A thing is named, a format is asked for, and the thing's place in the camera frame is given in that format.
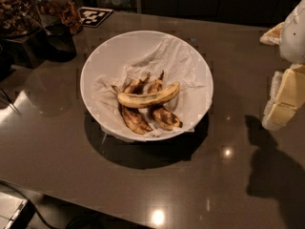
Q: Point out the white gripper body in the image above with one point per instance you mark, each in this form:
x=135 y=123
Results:
x=294 y=37

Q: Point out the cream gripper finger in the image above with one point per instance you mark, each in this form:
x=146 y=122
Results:
x=287 y=95
x=272 y=36

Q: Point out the yellow spotted banana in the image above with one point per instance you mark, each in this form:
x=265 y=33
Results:
x=141 y=101

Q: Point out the brown overripe banana right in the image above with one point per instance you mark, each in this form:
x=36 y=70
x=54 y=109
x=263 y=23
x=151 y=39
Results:
x=162 y=116

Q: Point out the brown overripe banana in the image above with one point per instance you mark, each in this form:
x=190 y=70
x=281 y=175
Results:
x=162 y=116
x=132 y=117

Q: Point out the white bowl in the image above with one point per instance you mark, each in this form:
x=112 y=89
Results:
x=105 y=61

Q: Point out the brown overripe banana left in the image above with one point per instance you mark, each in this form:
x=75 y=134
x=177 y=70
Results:
x=132 y=117

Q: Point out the white paper napkin liner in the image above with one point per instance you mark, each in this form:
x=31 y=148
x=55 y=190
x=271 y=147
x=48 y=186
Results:
x=178 y=64

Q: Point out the black white marker tag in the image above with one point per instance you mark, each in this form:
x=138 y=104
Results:
x=93 y=17

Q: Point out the glass jar of snacks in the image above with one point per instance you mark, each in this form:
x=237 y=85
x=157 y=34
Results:
x=64 y=10

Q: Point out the dark box stand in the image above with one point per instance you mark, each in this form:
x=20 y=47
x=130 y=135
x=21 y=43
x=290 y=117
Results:
x=28 y=50

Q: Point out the glass jar of nuts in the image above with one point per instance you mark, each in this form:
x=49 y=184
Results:
x=15 y=18

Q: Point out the white device at corner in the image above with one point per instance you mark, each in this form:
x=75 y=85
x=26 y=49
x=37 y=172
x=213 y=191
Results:
x=11 y=212

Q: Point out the black scoop with metal handle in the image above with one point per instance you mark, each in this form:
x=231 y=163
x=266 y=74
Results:
x=57 y=42

